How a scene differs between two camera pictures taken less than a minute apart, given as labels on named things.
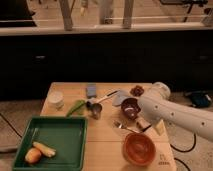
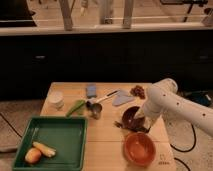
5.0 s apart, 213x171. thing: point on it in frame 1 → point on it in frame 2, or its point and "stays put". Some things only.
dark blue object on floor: [200, 98] stays put
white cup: [56, 100] stays put
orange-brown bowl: [139, 149] stays put
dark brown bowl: [130, 108] → [129, 121]
